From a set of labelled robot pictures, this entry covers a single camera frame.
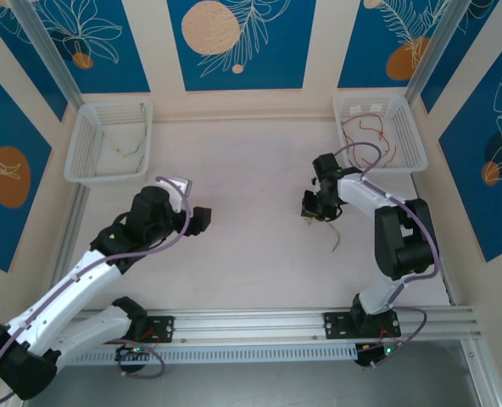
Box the thin green cable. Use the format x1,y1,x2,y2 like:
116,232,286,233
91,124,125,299
316,220,341,254

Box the thin red cable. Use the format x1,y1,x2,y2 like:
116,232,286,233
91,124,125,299
340,116,386,141
343,131,399,170

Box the white plastic basket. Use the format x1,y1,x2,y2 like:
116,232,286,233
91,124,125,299
332,92,429,174
60,99,155,187

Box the small circuit board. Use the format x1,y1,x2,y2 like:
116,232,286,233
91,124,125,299
114,343,153,365
354,342,399,371

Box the aluminium mounting rail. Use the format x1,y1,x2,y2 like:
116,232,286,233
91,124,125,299
21,305,480,343

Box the blue floral wall panel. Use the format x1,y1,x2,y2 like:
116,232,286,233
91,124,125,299
337,0,454,89
167,0,318,92
438,29,502,263
420,0,502,114
32,0,151,93
0,6,69,124
0,59,53,273

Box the purple cable loop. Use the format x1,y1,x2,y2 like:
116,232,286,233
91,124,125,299
118,337,166,378

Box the grey slotted cable duct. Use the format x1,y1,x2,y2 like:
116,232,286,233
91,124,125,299
59,342,359,366

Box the aluminium frame post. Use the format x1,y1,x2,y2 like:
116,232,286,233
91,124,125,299
8,0,86,107
404,0,483,103

